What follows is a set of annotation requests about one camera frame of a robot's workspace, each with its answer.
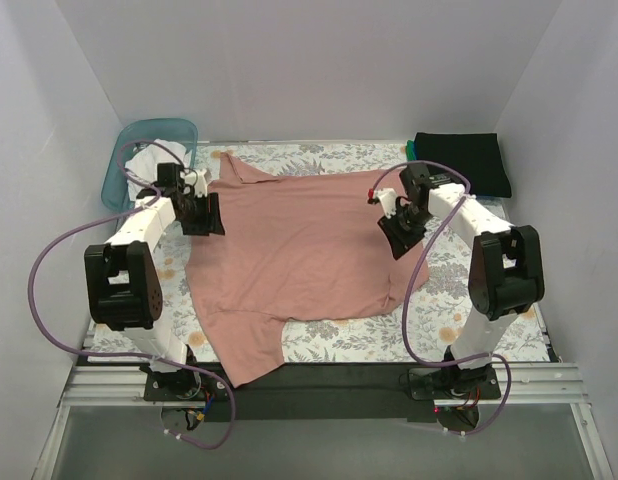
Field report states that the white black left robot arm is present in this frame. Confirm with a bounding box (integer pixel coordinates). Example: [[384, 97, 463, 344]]
[[84, 163, 225, 399]]

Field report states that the floral table mat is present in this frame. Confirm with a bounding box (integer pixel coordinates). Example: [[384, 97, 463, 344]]
[[88, 142, 550, 364]]

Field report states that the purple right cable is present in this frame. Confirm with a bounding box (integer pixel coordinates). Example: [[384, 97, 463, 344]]
[[367, 160, 513, 437]]

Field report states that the purple cable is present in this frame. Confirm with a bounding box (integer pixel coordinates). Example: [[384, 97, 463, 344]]
[[27, 139, 237, 449], [367, 160, 513, 437]]

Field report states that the teal plastic basket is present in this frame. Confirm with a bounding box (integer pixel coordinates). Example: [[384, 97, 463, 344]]
[[101, 118, 198, 213]]

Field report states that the black folded t shirt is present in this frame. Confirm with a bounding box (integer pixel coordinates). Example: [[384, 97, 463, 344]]
[[414, 132, 512, 198]]

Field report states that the blue folded t shirt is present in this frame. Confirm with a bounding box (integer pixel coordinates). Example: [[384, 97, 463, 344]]
[[472, 194, 510, 201]]

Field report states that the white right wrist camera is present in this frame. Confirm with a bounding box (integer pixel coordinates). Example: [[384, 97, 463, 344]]
[[367, 188, 398, 218]]

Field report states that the aluminium frame rail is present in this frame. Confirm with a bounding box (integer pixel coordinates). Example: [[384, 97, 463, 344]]
[[34, 363, 612, 479]]

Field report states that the pink t shirt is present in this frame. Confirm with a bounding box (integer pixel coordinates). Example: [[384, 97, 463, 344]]
[[185, 154, 429, 386]]

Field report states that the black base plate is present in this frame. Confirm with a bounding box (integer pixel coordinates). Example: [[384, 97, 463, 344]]
[[140, 363, 501, 423]]

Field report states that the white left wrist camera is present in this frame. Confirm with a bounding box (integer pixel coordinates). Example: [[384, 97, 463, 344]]
[[183, 168, 212, 198]]

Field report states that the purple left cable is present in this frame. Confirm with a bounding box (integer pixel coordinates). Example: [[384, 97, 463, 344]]
[[27, 139, 237, 449]]

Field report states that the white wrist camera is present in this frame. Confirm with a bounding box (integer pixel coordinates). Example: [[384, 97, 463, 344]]
[[367, 188, 398, 218], [183, 168, 212, 198]]

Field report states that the white t shirt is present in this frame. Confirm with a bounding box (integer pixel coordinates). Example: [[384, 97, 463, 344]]
[[125, 139, 195, 184]]

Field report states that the green folded t shirt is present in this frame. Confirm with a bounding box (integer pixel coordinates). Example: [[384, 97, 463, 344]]
[[405, 140, 418, 161]]

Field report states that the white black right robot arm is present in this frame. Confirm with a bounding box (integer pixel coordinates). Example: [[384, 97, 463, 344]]
[[367, 160, 545, 398]]

